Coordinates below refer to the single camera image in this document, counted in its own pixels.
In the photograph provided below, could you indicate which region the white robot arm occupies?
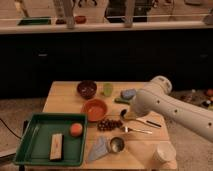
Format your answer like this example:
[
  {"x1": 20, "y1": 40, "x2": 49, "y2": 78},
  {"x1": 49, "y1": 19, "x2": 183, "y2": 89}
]
[{"x1": 126, "y1": 76, "x2": 213, "y2": 142}]

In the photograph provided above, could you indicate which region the orange bowl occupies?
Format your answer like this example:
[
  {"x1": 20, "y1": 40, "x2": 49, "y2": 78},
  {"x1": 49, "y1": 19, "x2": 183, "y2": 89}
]
[{"x1": 81, "y1": 99, "x2": 108, "y2": 122}]

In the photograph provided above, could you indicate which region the dark purple bowl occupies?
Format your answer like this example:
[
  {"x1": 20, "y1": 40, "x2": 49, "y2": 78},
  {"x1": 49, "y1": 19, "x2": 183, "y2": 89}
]
[{"x1": 77, "y1": 80, "x2": 97, "y2": 99}]

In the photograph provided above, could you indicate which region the background red bowl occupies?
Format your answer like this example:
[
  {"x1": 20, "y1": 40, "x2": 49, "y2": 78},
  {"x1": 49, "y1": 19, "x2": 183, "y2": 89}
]
[{"x1": 74, "y1": 16, "x2": 87, "y2": 24}]

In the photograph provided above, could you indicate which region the blue sponge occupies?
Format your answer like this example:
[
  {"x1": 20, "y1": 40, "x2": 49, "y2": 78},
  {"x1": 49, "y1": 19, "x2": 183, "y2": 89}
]
[{"x1": 121, "y1": 89, "x2": 136, "y2": 100}]

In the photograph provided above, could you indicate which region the bunch of dark grapes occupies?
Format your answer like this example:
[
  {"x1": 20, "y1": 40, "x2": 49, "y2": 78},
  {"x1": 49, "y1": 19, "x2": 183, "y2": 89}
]
[{"x1": 97, "y1": 119, "x2": 123, "y2": 131}]

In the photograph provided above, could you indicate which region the small metal cup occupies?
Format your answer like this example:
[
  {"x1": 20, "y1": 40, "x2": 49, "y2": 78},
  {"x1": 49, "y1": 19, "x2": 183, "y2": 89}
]
[{"x1": 109, "y1": 137, "x2": 125, "y2": 153}]

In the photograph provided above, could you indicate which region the green cup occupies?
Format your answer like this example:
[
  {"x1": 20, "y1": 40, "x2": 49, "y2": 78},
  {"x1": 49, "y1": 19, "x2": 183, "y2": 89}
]
[{"x1": 103, "y1": 83, "x2": 113, "y2": 97}]

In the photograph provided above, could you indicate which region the grey blue cloth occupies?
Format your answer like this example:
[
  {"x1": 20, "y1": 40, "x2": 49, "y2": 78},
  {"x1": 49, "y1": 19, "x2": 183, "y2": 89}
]
[{"x1": 86, "y1": 136, "x2": 108, "y2": 163}]

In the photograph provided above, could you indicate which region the white paper cup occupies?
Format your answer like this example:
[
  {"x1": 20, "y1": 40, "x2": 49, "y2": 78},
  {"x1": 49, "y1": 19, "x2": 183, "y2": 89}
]
[{"x1": 153, "y1": 142, "x2": 176, "y2": 163}]

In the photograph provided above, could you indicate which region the orange fruit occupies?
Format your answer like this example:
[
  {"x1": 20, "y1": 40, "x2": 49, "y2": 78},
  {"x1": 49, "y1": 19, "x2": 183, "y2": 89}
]
[{"x1": 70, "y1": 123, "x2": 83, "y2": 137}]

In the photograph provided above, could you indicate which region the wooden block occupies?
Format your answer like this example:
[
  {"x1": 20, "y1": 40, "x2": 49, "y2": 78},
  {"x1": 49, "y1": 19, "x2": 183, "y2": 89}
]
[{"x1": 50, "y1": 133, "x2": 63, "y2": 161}]

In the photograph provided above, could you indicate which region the background green tray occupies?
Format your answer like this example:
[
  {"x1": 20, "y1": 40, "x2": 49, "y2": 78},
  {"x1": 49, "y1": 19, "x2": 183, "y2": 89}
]
[{"x1": 18, "y1": 17, "x2": 51, "y2": 26}]

